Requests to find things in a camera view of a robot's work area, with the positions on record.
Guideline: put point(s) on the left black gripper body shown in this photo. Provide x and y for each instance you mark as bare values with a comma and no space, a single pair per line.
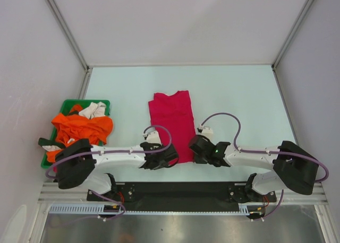
161,165

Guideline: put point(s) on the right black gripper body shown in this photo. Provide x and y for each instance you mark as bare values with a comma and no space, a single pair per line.
201,159

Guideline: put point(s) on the magenta t shirt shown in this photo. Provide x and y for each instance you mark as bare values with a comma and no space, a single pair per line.
174,113

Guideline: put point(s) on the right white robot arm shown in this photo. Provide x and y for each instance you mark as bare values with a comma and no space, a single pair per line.
289,166

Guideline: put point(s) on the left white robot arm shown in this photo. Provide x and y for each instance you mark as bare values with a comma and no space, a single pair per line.
89,166

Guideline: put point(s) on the orange t shirt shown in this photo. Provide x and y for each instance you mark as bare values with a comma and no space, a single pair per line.
72,127

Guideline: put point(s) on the cream t shirt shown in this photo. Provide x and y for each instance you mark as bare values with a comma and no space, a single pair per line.
94,110

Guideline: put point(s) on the black white garment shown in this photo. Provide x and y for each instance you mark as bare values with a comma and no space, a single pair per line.
50,145

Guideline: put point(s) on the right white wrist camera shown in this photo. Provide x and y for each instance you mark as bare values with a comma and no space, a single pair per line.
205,131

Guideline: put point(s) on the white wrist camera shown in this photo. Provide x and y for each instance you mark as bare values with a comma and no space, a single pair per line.
152,137
205,131

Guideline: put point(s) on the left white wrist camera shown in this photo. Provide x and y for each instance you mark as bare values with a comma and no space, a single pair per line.
152,137

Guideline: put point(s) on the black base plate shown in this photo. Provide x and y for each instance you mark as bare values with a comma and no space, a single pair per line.
186,196

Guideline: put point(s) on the white slotted cable duct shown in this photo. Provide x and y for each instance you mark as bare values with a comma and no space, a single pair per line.
111,209

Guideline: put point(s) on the aluminium frame rail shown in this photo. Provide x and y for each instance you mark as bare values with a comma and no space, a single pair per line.
50,193

